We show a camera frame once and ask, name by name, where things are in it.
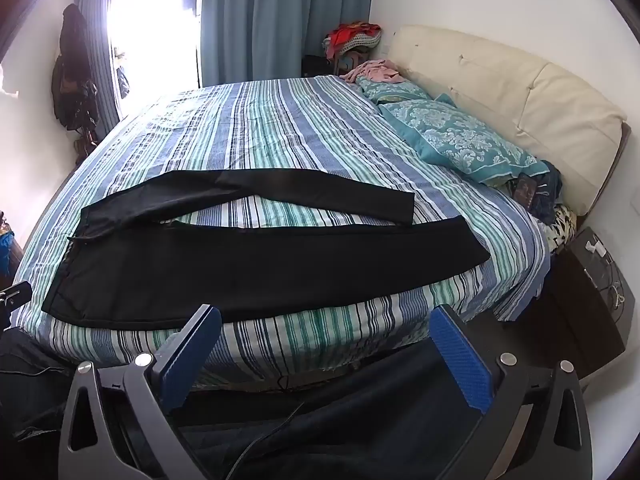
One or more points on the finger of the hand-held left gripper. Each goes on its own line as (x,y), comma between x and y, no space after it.
(15,294)

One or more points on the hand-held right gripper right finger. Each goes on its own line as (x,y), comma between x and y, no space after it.
(462,360)

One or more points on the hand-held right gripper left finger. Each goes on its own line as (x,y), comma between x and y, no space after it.
(192,355)

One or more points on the black pants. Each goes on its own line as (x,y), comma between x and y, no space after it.
(250,270)

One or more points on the dark nightstand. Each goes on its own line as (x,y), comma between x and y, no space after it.
(575,305)

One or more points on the floral cloth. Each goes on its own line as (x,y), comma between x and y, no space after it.
(560,225)

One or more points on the white charger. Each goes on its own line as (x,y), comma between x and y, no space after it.
(596,248)

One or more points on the dark phone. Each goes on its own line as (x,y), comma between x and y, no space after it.
(526,190)

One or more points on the dark denim cloth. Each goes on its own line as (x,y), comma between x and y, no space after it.
(549,190)

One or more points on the large teal patterned pillow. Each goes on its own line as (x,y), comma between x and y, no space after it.
(460,135)

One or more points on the hanging dark jackets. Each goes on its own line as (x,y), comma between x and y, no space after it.
(72,75)

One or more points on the bed with striped sheet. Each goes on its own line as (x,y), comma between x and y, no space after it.
(300,125)

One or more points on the striped blue curtain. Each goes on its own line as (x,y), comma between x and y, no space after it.
(97,35)

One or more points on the small teal patterned pillow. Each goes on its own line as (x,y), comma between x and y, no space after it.
(395,91)

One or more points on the cream padded headboard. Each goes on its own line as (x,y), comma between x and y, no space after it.
(500,80)

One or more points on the pink cloth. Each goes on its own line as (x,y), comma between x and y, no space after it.
(372,71)

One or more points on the black bag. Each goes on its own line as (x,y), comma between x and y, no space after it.
(316,66)

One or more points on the small stool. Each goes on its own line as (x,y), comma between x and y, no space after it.
(347,61)

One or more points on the pile of red clothes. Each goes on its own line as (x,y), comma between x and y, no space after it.
(352,35)

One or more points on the plain blue curtain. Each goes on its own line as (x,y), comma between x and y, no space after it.
(280,20)

